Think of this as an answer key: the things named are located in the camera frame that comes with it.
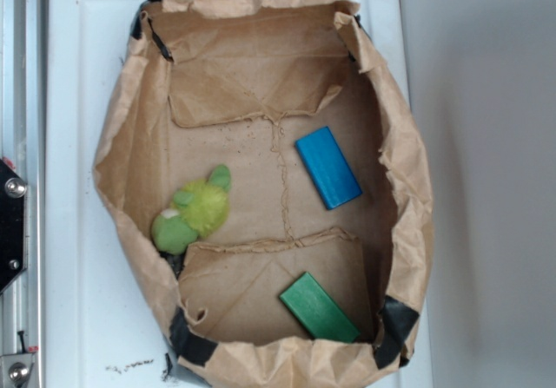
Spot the aluminium frame rail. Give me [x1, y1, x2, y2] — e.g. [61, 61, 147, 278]
[1, 0, 44, 387]

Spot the brown paper bag tray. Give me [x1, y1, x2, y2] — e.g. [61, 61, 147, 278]
[94, 0, 434, 387]

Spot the green plush animal toy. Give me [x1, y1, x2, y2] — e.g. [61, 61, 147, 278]
[151, 164, 231, 256]

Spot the green wooden block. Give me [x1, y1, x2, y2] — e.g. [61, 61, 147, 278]
[279, 272, 361, 343]

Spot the silver corner bracket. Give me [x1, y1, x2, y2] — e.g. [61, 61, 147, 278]
[0, 353, 35, 388]

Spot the black metal bracket plate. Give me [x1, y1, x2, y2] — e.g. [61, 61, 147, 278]
[0, 158, 28, 294]

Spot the blue wooden block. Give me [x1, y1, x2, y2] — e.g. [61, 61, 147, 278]
[295, 127, 362, 210]

